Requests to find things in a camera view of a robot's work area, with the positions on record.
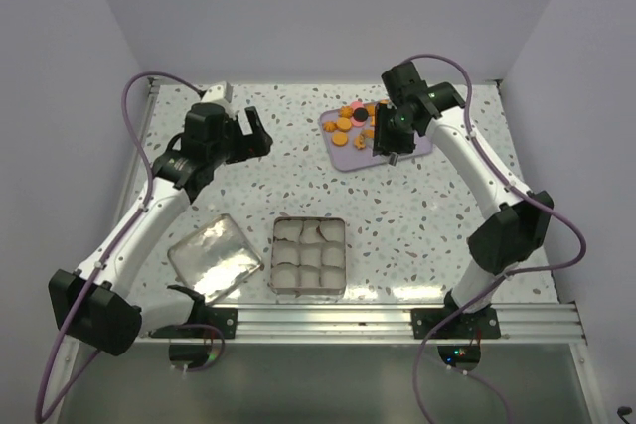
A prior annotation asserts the orange flower cookie front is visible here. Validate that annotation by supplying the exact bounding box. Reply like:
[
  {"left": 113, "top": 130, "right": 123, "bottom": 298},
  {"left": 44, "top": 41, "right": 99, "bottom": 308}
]
[{"left": 353, "top": 136, "right": 367, "bottom": 151}]

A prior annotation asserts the orange round sandwich cookie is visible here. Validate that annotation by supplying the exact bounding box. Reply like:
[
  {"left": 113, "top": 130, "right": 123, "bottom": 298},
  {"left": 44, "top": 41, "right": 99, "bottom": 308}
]
[{"left": 336, "top": 117, "right": 352, "bottom": 132}]

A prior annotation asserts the orange round cookie front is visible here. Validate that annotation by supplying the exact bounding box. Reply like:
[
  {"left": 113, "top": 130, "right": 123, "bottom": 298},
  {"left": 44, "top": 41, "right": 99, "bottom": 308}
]
[{"left": 331, "top": 131, "right": 348, "bottom": 147}]

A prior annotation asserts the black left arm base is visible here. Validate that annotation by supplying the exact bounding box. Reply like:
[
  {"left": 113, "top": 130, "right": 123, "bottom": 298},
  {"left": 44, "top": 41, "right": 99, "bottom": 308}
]
[{"left": 149, "top": 307, "right": 239, "bottom": 340}]

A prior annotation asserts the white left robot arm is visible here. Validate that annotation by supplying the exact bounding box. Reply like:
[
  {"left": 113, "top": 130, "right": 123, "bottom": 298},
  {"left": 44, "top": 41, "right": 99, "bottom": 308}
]
[{"left": 48, "top": 102, "right": 272, "bottom": 356}]

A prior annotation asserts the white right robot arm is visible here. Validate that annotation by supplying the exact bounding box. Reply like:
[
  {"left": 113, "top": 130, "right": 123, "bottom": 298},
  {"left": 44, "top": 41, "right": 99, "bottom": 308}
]
[{"left": 373, "top": 61, "right": 554, "bottom": 338}]

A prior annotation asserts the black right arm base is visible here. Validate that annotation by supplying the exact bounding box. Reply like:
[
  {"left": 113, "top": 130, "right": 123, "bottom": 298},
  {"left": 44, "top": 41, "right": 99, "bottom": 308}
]
[{"left": 410, "top": 306, "right": 502, "bottom": 340}]

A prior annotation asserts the black sandwich cookie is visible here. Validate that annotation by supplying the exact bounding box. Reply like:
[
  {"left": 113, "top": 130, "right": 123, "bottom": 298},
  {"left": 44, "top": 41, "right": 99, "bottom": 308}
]
[{"left": 352, "top": 107, "right": 369, "bottom": 123}]

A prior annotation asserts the pink round cookie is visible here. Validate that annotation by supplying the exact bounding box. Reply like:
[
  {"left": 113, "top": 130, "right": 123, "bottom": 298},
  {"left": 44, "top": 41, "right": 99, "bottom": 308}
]
[{"left": 350, "top": 101, "right": 369, "bottom": 128}]

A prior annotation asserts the lavender cookie tray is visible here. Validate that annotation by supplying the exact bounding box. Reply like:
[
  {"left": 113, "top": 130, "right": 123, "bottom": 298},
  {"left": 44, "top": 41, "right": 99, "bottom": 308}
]
[{"left": 317, "top": 95, "right": 436, "bottom": 173}]

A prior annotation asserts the orange swirl cookie top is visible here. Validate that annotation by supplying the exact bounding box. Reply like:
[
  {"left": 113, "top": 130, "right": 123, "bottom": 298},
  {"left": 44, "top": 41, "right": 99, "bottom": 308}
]
[{"left": 339, "top": 106, "right": 353, "bottom": 118}]

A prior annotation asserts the orange swirl cookie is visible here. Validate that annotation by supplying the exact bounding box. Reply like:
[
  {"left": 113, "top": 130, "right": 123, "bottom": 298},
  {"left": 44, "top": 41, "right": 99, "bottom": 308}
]
[
  {"left": 339, "top": 106, "right": 353, "bottom": 118},
  {"left": 323, "top": 121, "right": 337, "bottom": 132}
]

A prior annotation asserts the orange swirl cookie left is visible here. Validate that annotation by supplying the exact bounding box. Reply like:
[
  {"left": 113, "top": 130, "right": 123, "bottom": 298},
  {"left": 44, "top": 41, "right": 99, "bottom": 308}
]
[{"left": 323, "top": 121, "right": 337, "bottom": 132}]

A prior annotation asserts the silver tin lid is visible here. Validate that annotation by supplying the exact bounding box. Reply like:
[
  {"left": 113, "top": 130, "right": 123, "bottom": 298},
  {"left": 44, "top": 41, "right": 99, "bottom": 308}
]
[{"left": 167, "top": 213, "right": 264, "bottom": 304}]

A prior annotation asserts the square cookie tin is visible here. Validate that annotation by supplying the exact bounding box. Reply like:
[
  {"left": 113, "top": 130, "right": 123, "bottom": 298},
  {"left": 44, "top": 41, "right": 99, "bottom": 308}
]
[{"left": 269, "top": 216, "right": 347, "bottom": 297}]

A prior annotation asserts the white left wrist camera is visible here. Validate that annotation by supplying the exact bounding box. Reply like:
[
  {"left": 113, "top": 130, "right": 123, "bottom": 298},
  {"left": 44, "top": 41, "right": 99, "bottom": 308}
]
[{"left": 201, "top": 81, "right": 233, "bottom": 111}]

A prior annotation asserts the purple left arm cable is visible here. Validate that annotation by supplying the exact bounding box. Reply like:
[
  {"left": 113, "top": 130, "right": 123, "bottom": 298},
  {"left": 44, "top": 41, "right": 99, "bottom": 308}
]
[{"left": 34, "top": 71, "right": 205, "bottom": 423}]

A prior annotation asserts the aluminium front rail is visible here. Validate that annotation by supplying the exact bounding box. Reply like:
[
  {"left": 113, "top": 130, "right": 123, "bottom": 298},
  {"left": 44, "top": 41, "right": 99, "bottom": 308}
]
[{"left": 64, "top": 298, "right": 582, "bottom": 346}]

